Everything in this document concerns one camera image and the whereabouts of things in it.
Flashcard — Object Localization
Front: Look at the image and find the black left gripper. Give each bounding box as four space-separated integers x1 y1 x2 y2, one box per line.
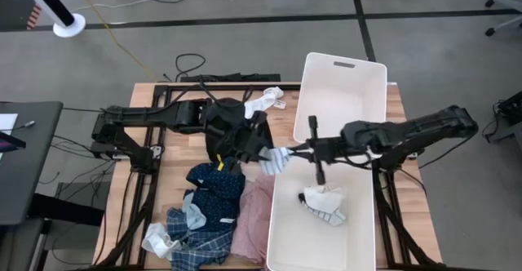
211 110 275 162

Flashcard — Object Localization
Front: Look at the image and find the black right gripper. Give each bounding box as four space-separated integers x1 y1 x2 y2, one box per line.
288 114 348 187

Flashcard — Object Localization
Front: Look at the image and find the white blue-striped sock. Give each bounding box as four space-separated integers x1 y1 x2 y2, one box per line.
259 147 293 177

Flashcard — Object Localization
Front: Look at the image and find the white sock with grey label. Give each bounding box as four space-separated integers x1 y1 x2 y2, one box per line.
243 86 285 120

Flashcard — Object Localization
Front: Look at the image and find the navy dotted shirt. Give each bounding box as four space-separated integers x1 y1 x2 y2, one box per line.
185 160 247 234

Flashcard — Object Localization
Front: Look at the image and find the white plastic storage bin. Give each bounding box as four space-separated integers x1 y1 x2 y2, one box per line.
292 51 388 145
265 156 378 271

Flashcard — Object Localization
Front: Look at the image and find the black power strip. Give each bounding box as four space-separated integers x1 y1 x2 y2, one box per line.
179 73 282 84

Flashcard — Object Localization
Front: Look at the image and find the black equipment box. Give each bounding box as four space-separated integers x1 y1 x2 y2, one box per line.
494 90 522 127

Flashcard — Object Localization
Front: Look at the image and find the white tower fan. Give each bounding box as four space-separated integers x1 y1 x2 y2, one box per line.
11 0 87 39

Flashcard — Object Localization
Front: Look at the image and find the black desk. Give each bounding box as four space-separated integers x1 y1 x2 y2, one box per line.
0 100 64 227

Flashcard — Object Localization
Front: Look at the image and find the office chair base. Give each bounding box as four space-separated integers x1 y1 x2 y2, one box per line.
484 0 522 38

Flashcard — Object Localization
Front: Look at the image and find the black tablet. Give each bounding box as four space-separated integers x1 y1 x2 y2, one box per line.
0 131 27 154

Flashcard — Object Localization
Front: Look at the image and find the white paper sheet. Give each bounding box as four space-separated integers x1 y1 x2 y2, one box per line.
0 113 20 136

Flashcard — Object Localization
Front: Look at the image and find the hazard striped floor mat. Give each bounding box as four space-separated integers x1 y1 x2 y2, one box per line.
0 0 59 32

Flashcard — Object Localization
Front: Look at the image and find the looped black cable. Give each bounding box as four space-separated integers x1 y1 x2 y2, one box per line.
174 52 207 82

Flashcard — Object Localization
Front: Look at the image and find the yellow floor cable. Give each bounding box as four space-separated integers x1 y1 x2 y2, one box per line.
68 0 158 82

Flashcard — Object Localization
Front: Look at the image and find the cable with silver plug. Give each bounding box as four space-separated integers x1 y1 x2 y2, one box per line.
0 119 37 136

